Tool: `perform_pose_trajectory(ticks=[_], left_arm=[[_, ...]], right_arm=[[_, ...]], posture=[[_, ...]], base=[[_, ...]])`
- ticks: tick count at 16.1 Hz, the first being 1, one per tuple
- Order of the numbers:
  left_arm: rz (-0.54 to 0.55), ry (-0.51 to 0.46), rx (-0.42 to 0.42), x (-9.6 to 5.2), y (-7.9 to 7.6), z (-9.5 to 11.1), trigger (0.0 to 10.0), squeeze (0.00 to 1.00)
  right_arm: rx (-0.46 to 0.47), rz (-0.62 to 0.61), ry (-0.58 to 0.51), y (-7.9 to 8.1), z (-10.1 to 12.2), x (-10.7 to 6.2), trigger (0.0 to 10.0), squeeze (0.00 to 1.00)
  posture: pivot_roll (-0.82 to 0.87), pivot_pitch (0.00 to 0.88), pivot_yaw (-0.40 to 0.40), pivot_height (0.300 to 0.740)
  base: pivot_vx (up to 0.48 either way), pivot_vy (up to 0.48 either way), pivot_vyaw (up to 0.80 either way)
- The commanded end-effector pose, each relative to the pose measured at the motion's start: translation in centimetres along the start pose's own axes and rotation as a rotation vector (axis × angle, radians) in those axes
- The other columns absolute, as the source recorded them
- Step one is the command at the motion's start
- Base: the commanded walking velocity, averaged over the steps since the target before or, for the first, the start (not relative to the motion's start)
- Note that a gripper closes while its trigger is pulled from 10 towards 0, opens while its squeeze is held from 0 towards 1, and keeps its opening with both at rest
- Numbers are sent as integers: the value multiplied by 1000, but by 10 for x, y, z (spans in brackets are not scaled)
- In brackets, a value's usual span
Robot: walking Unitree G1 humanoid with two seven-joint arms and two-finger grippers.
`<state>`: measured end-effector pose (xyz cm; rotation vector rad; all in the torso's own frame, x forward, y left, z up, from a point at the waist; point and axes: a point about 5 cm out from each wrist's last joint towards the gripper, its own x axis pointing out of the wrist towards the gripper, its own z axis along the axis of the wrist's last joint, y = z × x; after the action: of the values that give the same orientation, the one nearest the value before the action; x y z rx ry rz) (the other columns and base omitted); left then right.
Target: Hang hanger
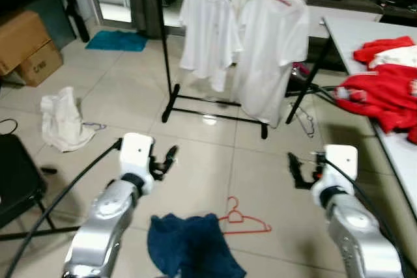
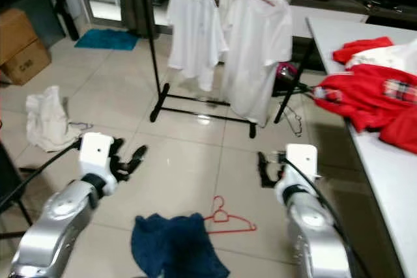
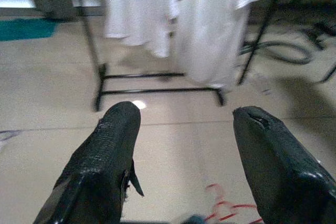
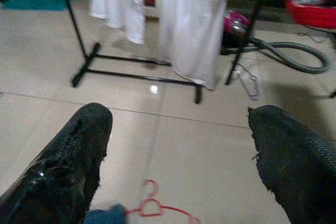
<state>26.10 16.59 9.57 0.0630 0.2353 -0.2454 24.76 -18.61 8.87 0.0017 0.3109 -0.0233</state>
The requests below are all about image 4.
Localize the red clothes hanger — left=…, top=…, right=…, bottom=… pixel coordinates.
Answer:
left=125, top=179, right=203, bottom=224

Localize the grey vacuum hose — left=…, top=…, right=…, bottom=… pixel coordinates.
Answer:
left=223, top=37, right=332, bottom=76

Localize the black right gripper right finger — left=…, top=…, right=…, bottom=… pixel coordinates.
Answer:
left=247, top=104, right=336, bottom=224

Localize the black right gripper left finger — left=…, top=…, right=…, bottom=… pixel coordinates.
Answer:
left=0, top=102, right=113, bottom=224

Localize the teal bath mat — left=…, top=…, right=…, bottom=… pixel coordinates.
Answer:
left=2, top=0, right=73, bottom=12

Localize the white glass-door cabinet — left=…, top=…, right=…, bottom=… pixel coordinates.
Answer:
left=141, top=0, right=161, bottom=23

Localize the red plastic basket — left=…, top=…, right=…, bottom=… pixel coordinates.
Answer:
left=284, top=0, right=336, bottom=30

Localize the blue cloth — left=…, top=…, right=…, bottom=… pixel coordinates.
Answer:
left=83, top=204, right=128, bottom=224

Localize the pale purple clothes hanger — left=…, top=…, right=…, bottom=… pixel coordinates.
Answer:
left=234, top=63, right=261, bottom=102

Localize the magenta vacuum cleaner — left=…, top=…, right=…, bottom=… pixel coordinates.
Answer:
left=222, top=10, right=252, bottom=50

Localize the black metal clothes rack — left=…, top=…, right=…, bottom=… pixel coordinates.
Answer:
left=52, top=0, right=276, bottom=104

